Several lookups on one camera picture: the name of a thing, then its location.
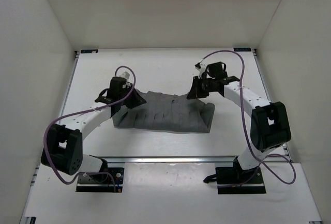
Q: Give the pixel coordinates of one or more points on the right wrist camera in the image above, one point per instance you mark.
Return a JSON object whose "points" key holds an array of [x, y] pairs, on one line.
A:
{"points": [[217, 70]]}

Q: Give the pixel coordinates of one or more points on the aluminium front rail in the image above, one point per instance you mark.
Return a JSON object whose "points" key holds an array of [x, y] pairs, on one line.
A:
{"points": [[171, 159]]}

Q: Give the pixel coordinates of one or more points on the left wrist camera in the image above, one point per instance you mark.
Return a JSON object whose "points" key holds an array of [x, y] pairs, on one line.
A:
{"points": [[119, 86]]}

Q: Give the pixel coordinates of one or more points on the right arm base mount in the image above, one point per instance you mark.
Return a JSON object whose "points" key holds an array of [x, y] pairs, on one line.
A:
{"points": [[231, 182]]}

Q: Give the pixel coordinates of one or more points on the grey pleated skirt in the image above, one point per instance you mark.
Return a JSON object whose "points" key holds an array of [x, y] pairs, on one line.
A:
{"points": [[164, 112]]}

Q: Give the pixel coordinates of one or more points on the left blue corner label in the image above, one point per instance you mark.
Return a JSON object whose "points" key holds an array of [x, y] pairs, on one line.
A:
{"points": [[89, 51]]}

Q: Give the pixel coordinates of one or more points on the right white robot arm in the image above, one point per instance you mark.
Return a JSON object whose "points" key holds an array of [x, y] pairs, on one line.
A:
{"points": [[269, 128]]}

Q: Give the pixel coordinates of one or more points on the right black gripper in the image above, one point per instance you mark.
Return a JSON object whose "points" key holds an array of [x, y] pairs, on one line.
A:
{"points": [[195, 92]]}

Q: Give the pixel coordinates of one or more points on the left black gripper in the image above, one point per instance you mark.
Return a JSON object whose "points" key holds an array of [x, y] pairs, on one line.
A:
{"points": [[137, 100]]}

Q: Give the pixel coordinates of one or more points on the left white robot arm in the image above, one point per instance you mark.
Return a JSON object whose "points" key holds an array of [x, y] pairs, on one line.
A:
{"points": [[65, 141]]}

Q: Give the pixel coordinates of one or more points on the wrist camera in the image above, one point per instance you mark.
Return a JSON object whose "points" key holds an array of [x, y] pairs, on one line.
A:
{"points": [[119, 86], [217, 70]]}

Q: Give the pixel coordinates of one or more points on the blue corner label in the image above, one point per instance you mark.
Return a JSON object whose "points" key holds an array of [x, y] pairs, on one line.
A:
{"points": [[89, 51], [242, 49]]}

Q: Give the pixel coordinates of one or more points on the right blue corner label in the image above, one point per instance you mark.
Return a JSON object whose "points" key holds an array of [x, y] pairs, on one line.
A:
{"points": [[242, 49]]}

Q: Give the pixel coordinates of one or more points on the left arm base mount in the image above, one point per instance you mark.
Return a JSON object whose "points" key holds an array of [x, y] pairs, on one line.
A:
{"points": [[102, 183]]}

